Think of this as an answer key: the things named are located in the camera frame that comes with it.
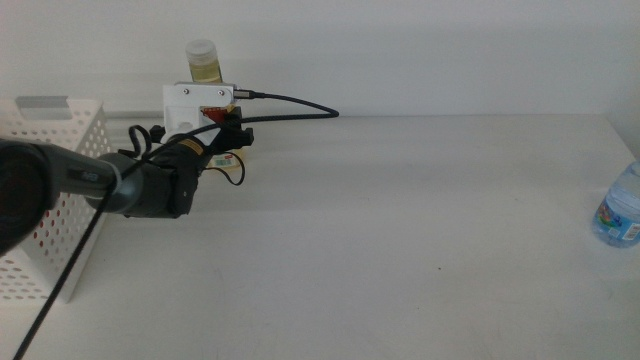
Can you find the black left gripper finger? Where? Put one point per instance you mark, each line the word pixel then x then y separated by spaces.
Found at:
pixel 237 137
pixel 157 134

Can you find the yellow liquid bottle white cap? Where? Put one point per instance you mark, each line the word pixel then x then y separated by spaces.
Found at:
pixel 204 65

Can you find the small water bottle blue cap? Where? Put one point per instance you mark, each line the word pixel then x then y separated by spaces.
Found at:
pixel 620 210

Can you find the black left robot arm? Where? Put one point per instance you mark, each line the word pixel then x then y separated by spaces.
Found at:
pixel 75 175

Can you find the white perforated plastic basket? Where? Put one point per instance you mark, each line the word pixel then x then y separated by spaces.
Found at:
pixel 30 280

